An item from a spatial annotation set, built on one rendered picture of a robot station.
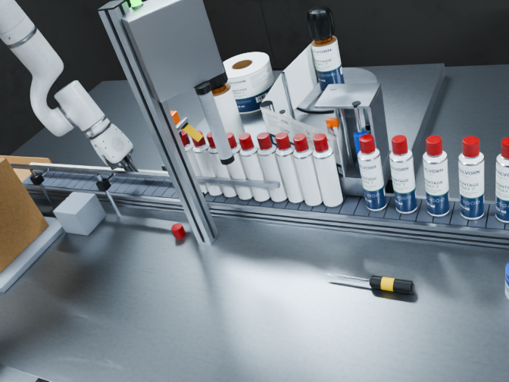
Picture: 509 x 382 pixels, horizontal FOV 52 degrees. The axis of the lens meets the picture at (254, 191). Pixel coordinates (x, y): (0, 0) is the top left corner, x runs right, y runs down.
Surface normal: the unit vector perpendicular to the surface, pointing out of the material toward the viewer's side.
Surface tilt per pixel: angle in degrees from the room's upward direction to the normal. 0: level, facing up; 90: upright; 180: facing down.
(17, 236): 90
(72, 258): 0
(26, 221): 90
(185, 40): 90
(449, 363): 0
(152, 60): 90
